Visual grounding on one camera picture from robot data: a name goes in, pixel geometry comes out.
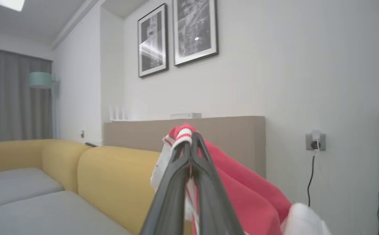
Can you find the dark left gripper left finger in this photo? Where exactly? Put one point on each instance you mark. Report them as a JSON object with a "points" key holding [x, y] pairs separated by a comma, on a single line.
{"points": [[173, 189]]}

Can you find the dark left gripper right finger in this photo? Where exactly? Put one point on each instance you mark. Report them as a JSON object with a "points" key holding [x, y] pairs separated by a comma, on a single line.
{"points": [[212, 202]]}

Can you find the red basketball jersey white trim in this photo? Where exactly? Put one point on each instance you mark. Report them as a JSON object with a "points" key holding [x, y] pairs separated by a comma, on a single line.
{"points": [[248, 195]]}

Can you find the yellow sofa back cushion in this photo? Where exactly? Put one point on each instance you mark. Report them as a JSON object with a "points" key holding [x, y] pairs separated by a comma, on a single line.
{"points": [[62, 163], [9, 156], [117, 182]]}

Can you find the flat white box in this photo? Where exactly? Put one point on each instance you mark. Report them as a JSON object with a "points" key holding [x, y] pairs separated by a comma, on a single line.
{"points": [[185, 116]]}

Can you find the white router with antennas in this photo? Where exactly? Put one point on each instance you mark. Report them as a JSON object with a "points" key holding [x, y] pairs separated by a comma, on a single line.
{"points": [[117, 117]]}

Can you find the small black flat object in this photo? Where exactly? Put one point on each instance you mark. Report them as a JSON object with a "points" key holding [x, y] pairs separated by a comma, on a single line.
{"points": [[90, 144]]}

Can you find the white plug charger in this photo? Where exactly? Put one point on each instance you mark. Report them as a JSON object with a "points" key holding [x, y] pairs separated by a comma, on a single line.
{"points": [[316, 135]]}

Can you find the large grey sofa seat cushion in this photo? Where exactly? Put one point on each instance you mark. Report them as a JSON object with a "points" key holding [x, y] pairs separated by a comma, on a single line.
{"points": [[45, 215]]}

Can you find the small black framed picture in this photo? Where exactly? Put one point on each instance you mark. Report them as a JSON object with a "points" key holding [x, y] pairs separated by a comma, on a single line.
{"points": [[153, 40]]}

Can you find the small grey sofa seat cushion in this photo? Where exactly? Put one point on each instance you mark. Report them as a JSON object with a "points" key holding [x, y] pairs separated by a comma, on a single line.
{"points": [[13, 186]]}

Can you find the large black framed picture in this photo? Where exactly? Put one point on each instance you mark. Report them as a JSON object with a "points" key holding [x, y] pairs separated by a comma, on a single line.
{"points": [[194, 29]]}

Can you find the teal floor lamp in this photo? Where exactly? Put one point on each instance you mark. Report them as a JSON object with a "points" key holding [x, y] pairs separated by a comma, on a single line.
{"points": [[41, 80]]}

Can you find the grey curtain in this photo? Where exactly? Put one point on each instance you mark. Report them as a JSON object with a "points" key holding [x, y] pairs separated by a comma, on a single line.
{"points": [[6, 98]]}

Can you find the ceiling light panel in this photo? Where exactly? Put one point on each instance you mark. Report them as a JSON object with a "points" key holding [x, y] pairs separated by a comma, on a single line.
{"points": [[8, 4]]}

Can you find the grey wall socket plate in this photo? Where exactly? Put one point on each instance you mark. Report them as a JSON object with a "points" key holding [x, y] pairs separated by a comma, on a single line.
{"points": [[308, 143]]}

